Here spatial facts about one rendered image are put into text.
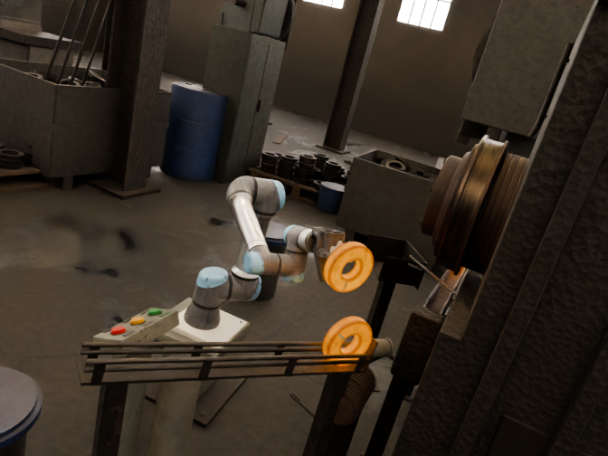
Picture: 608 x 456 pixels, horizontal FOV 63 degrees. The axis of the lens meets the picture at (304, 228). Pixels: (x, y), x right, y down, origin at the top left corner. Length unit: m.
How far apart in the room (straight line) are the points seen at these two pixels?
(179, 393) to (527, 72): 3.54
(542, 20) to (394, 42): 8.09
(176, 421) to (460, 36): 11.01
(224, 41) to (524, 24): 2.65
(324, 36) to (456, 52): 3.16
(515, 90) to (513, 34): 0.41
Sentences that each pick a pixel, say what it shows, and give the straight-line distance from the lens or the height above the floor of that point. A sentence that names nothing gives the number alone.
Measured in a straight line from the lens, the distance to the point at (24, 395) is 1.60.
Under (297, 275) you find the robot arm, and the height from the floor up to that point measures 0.76.
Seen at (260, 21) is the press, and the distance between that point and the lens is 9.28.
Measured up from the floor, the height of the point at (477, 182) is 1.23.
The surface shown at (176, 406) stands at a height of 0.41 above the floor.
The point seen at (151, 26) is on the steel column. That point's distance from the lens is 4.25.
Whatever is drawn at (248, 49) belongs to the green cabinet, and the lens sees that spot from 5.02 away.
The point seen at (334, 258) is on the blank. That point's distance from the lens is 1.41.
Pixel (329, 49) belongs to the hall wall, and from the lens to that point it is 12.74.
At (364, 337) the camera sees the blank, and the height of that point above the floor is 0.73.
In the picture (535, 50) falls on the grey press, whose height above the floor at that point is 1.88.
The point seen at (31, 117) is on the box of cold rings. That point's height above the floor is 0.52.
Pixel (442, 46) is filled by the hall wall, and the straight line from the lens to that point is 11.99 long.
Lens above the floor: 1.46
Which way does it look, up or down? 19 degrees down
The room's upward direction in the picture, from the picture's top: 15 degrees clockwise
